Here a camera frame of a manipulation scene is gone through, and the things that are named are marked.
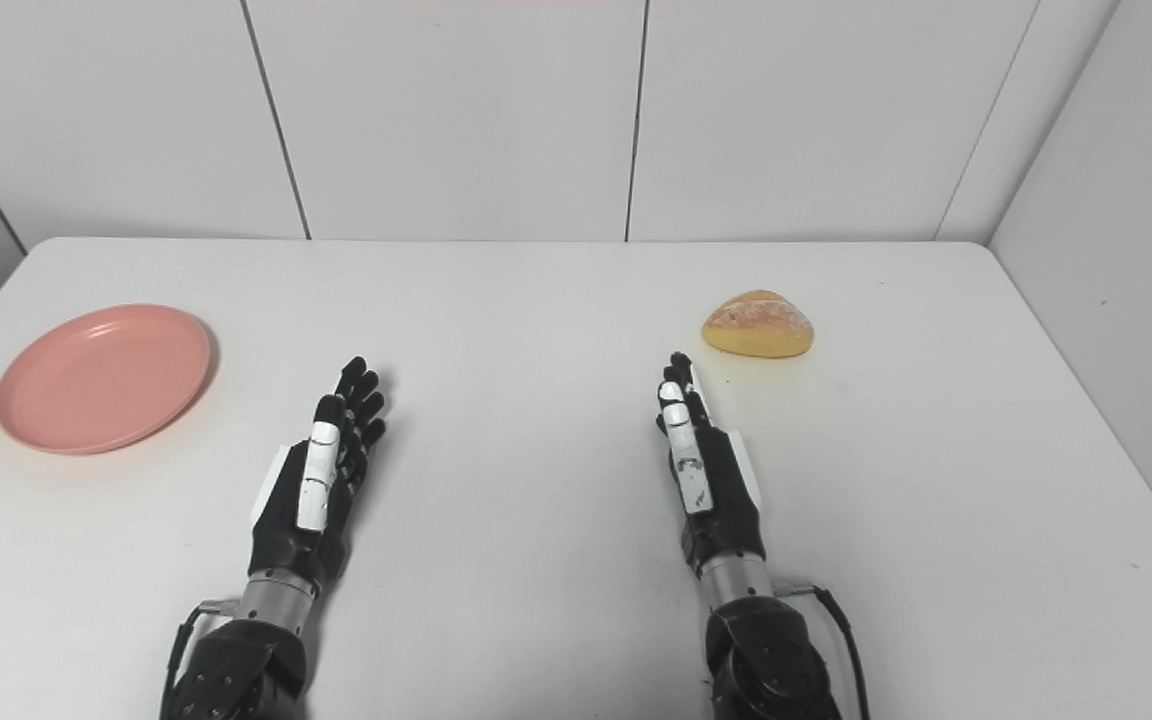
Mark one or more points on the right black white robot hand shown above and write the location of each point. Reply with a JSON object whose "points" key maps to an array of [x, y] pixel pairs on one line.
{"points": [[726, 500]]}

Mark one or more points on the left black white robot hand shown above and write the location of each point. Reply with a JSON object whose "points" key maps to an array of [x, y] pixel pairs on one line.
{"points": [[286, 520]]}

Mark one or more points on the bread roll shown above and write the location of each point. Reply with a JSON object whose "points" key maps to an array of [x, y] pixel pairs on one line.
{"points": [[758, 325]]}

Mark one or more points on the pink plate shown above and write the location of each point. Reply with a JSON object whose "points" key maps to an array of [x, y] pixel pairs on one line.
{"points": [[101, 380]]}

